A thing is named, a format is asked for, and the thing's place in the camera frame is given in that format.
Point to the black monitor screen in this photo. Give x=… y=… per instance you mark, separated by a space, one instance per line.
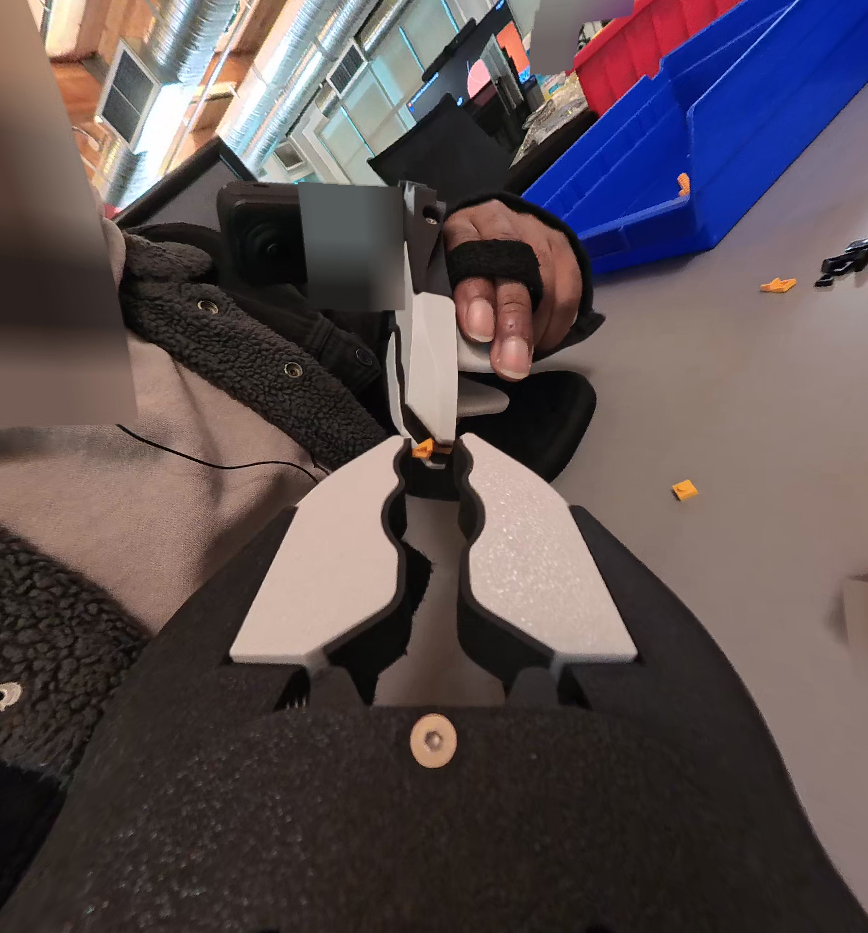
x=463 y=80

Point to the dark fleece jacket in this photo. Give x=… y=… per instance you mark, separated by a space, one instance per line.
x=259 y=364

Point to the orange curved lego slope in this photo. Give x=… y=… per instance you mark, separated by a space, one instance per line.
x=423 y=449

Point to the small orange lego tile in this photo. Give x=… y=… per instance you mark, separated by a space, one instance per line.
x=685 y=490

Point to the black office chair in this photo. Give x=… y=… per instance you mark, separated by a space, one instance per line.
x=441 y=160

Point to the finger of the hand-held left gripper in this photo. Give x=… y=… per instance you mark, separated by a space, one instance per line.
x=396 y=364
x=432 y=364

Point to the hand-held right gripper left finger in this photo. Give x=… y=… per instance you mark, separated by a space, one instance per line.
x=324 y=568

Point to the person's left hand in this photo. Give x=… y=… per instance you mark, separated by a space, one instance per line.
x=506 y=321

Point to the silver ventilation duct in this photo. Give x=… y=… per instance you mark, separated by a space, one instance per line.
x=175 y=33
x=288 y=73

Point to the red storage bin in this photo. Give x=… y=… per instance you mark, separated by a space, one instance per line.
x=645 y=44

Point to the orange lego wedge piece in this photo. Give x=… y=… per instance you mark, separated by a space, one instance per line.
x=778 y=285

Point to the pile of black lego pieces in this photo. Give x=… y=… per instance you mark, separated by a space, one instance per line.
x=853 y=255

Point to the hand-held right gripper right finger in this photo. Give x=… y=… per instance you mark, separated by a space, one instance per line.
x=536 y=568

